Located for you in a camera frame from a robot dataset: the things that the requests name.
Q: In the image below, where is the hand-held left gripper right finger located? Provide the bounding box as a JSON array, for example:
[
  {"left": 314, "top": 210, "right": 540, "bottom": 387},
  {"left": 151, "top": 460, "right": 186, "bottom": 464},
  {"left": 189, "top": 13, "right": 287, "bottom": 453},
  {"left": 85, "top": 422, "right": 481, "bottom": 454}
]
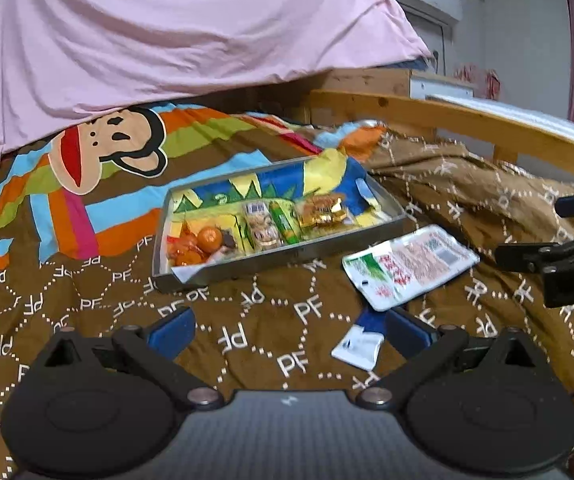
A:
[{"left": 354, "top": 306, "right": 552, "bottom": 409}]

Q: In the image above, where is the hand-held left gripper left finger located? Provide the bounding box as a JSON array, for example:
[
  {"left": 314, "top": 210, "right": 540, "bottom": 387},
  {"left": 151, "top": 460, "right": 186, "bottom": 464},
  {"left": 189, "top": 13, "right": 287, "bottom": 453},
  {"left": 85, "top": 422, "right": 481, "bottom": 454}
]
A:
[{"left": 29, "top": 306, "right": 225, "bottom": 409}]

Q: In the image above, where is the small white snack packet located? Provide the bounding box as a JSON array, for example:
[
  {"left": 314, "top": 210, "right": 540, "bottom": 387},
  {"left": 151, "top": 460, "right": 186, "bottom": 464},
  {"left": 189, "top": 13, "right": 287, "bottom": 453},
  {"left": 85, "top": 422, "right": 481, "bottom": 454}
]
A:
[{"left": 331, "top": 310, "right": 386, "bottom": 372}]

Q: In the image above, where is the clear bag of orange snacks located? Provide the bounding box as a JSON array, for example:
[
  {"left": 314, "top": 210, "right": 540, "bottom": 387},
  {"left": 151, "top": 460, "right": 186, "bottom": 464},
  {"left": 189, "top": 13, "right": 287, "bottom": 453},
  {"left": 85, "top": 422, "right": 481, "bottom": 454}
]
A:
[{"left": 166, "top": 222, "right": 240, "bottom": 267}]

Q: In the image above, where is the clear cookie packet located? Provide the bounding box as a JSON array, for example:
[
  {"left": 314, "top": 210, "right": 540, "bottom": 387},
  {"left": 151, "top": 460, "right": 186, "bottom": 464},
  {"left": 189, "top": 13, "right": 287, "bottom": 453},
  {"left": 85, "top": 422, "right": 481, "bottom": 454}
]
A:
[
  {"left": 248, "top": 224, "right": 284, "bottom": 252},
  {"left": 243, "top": 200, "right": 276, "bottom": 227}
]

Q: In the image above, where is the grey tray with cartoon lining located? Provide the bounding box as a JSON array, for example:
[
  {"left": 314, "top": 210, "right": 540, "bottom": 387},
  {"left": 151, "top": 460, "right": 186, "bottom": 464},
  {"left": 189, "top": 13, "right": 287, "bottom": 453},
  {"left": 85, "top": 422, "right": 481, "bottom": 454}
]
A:
[{"left": 152, "top": 152, "right": 409, "bottom": 294}]

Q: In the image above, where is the gold snack packet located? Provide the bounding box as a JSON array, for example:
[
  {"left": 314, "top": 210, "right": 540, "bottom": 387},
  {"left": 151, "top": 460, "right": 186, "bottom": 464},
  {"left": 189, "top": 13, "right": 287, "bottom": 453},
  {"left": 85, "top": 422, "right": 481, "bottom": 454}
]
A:
[{"left": 296, "top": 193, "right": 349, "bottom": 229}]

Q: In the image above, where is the green stick snack packet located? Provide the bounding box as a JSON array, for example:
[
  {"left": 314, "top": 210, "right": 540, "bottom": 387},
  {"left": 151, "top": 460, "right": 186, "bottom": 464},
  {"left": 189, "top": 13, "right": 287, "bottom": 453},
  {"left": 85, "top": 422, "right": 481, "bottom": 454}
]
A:
[{"left": 268, "top": 200, "right": 301, "bottom": 247}]

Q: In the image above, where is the large flat white snack packet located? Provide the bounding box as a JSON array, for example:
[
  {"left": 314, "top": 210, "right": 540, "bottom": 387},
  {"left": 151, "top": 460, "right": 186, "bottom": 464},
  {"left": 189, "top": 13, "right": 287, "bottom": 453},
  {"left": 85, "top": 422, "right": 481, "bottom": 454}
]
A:
[{"left": 342, "top": 224, "right": 482, "bottom": 312}]

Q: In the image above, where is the brown printed blanket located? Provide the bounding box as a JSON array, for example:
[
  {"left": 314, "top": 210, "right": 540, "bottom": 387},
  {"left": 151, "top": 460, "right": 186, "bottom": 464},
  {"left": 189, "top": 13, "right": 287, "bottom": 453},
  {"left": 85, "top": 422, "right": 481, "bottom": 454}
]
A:
[{"left": 0, "top": 102, "right": 574, "bottom": 480}]

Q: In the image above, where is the wooden cabinet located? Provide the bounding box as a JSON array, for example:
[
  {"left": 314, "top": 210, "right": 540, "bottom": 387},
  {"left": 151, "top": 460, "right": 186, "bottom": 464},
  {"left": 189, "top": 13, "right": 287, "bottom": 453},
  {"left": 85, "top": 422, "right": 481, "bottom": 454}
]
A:
[{"left": 317, "top": 66, "right": 414, "bottom": 97}]

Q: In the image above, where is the pink bed sheet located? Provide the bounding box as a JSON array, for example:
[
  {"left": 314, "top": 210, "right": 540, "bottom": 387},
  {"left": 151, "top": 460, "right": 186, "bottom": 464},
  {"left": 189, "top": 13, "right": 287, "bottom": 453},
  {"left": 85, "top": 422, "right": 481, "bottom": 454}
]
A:
[{"left": 0, "top": 0, "right": 433, "bottom": 162}]

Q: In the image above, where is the wooden bed frame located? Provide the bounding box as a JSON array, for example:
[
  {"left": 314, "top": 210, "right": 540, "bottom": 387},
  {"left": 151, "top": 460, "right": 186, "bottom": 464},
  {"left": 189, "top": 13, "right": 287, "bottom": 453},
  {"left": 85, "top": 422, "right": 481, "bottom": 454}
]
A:
[{"left": 309, "top": 89, "right": 574, "bottom": 188}]

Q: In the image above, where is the red wall decoration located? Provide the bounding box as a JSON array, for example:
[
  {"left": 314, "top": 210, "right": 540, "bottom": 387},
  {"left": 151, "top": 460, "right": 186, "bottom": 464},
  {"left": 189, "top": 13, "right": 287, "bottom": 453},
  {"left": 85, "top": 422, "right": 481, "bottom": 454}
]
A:
[{"left": 453, "top": 64, "right": 502, "bottom": 101}]

